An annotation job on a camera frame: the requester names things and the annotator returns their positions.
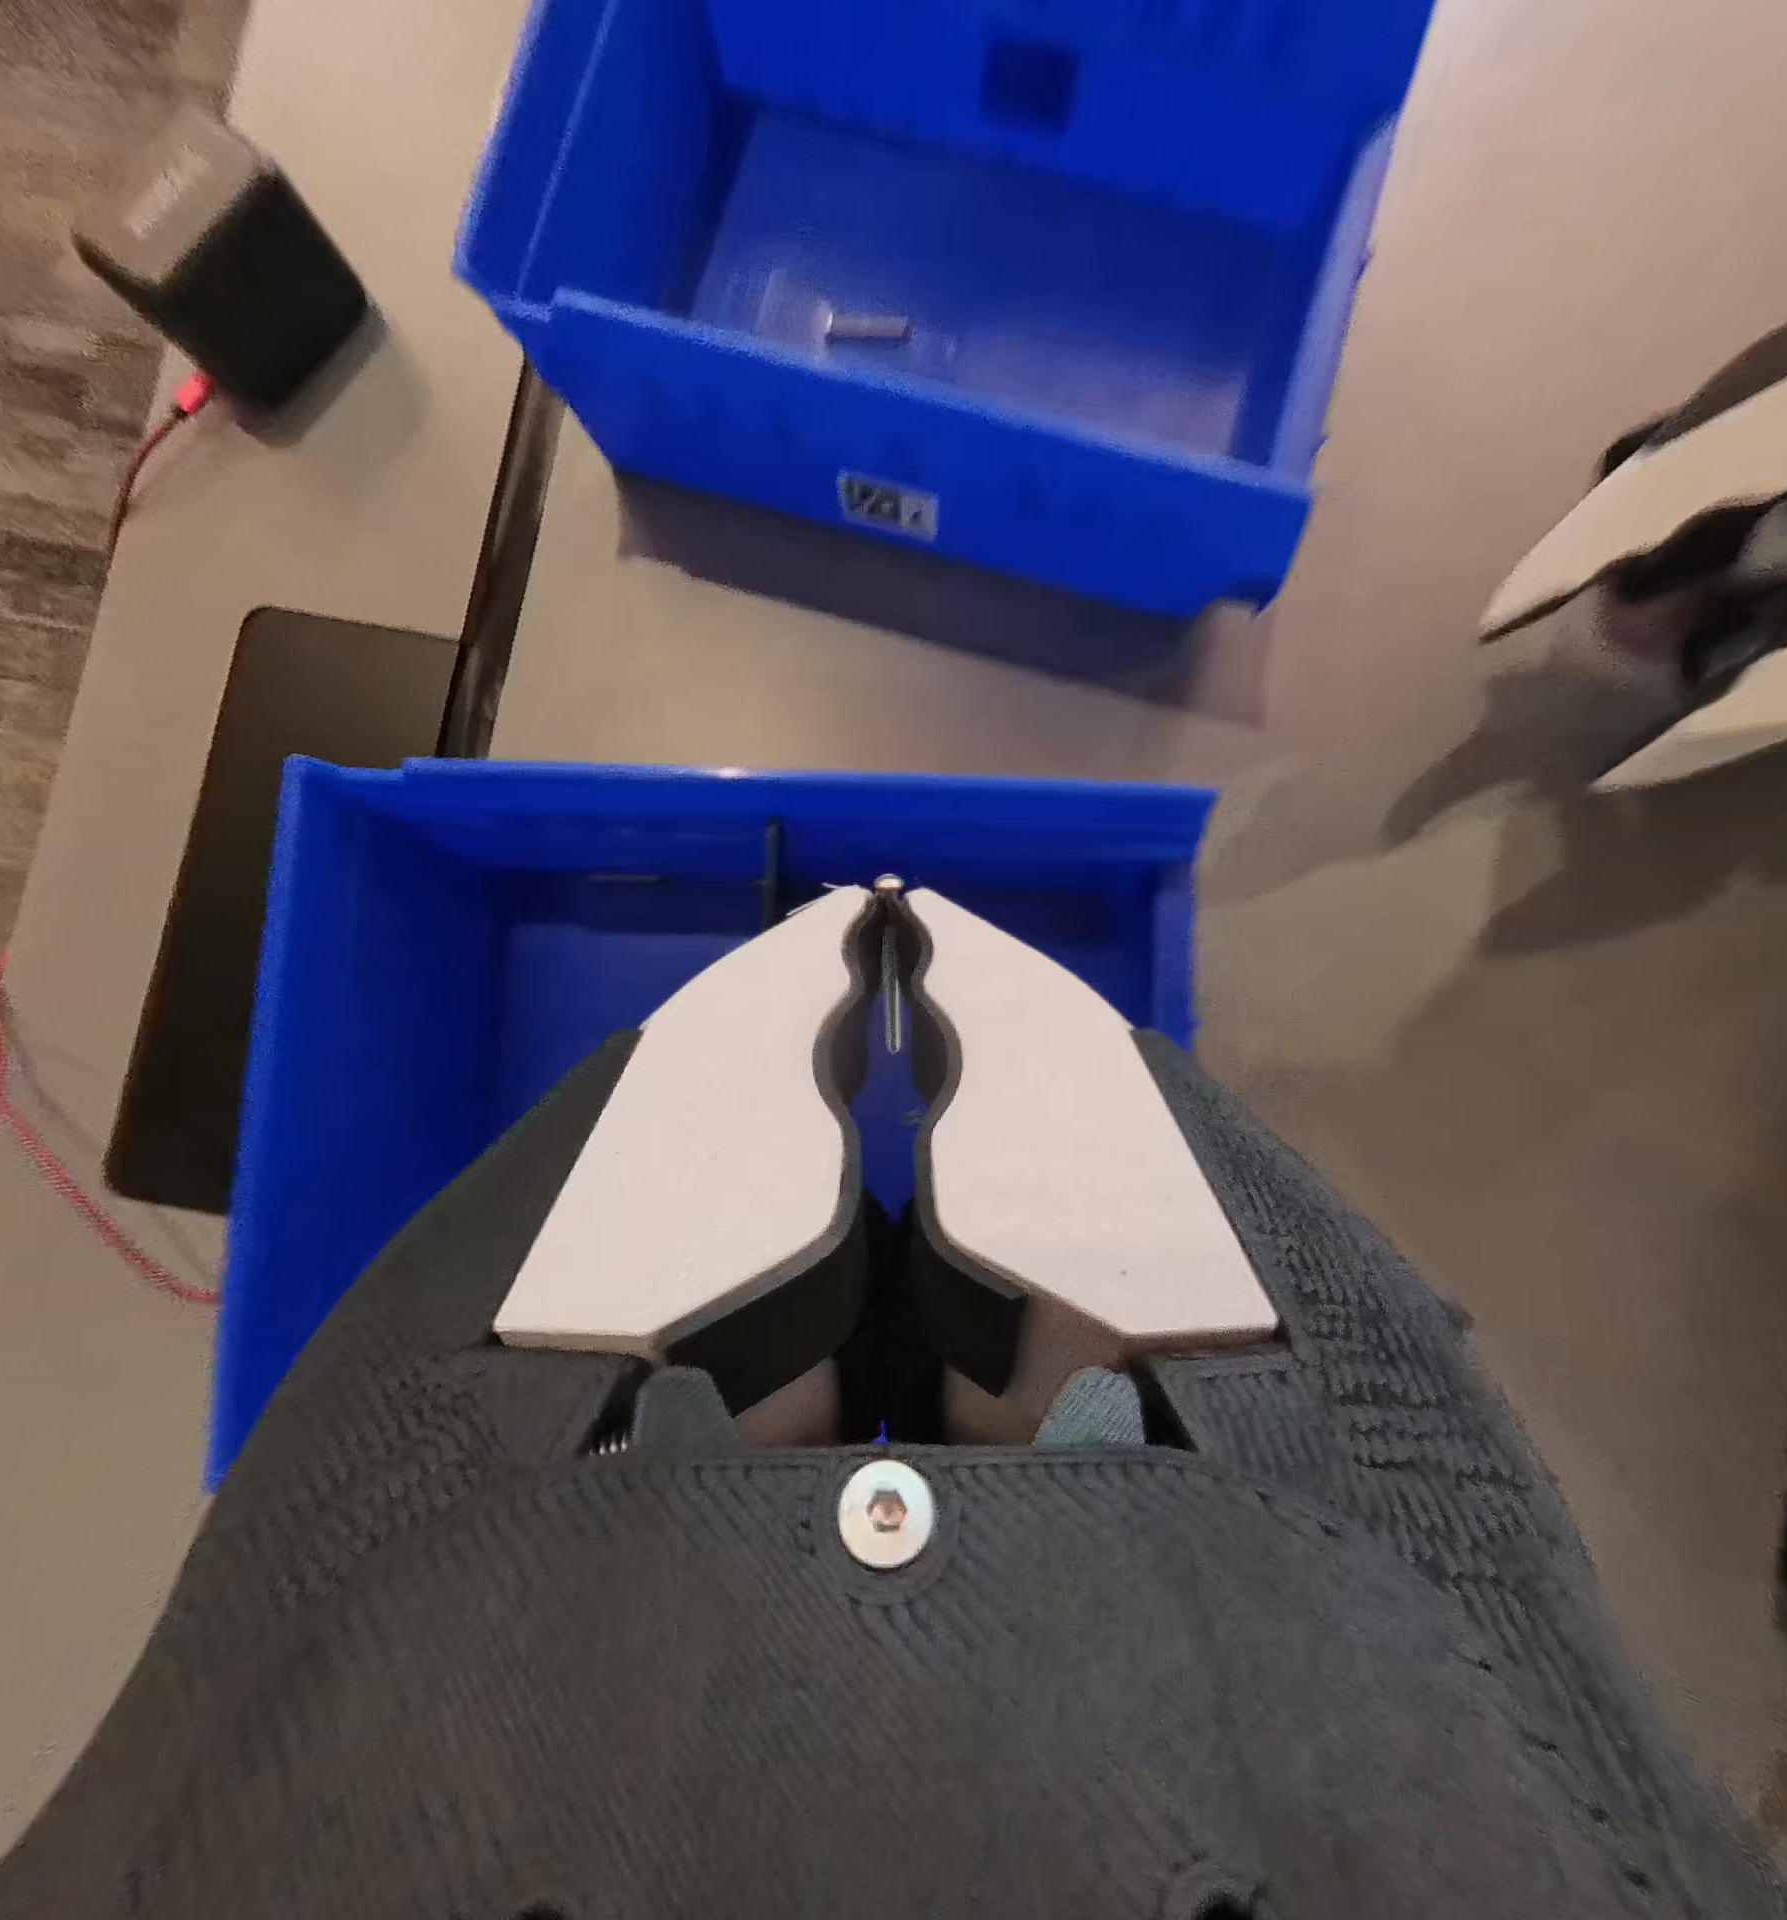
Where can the silver bolt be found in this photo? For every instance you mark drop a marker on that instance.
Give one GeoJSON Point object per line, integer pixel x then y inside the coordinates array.
{"type": "Point", "coordinates": [887, 990]}
{"type": "Point", "coordinates": [865, 323]}

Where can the clear plastic bag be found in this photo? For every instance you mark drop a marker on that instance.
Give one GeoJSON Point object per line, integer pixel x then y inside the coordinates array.
{"type": "Point", "coordinates": [750, 308]}

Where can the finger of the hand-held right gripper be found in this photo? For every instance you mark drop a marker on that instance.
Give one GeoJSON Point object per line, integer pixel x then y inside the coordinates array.
{"type": "Point", "coordinates": [1762, 713]}
{"type": "Point", "coordinates": [1688, 480]}

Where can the black rectangular pad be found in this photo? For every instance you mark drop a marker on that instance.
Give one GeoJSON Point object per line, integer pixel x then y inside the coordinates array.
{"type": "Point", "coordinates": [278, 899]}

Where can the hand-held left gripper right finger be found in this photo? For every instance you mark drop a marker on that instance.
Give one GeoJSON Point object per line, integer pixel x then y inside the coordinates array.
{"type": "Point", "coordinates": [1073, 1186]}

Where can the blue plastic bin with label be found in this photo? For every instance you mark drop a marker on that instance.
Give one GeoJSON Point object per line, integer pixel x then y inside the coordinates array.
{"type": "Point", "coordinates": [1105, 511]}

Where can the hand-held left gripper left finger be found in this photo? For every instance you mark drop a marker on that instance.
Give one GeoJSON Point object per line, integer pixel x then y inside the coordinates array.
{"type": "Point", "coordinates": [698, 1155]}

